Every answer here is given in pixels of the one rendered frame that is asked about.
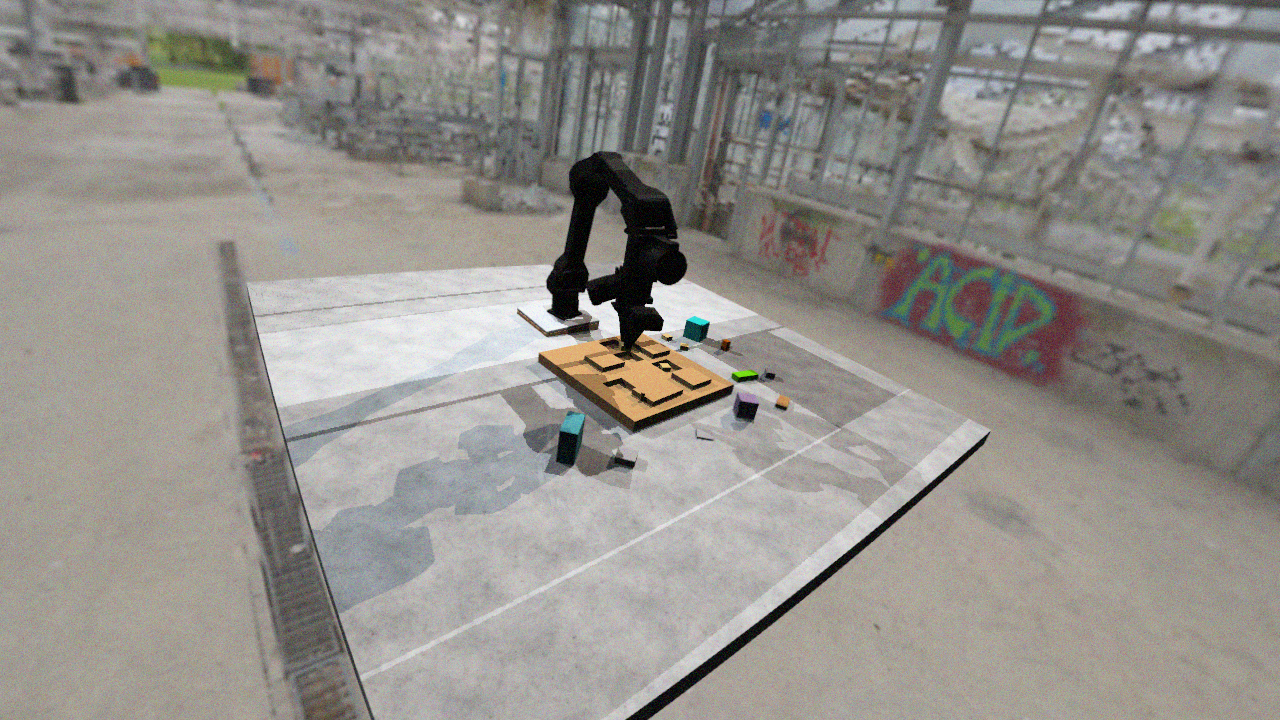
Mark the teal block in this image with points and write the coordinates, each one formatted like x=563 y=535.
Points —
x=570 y=437

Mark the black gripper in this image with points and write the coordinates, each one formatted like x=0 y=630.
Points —
x=634 y=317

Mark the teal cube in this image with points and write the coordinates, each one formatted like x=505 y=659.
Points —
x=696 y=329

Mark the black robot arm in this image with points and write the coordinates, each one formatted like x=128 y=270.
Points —
x=650 y=250

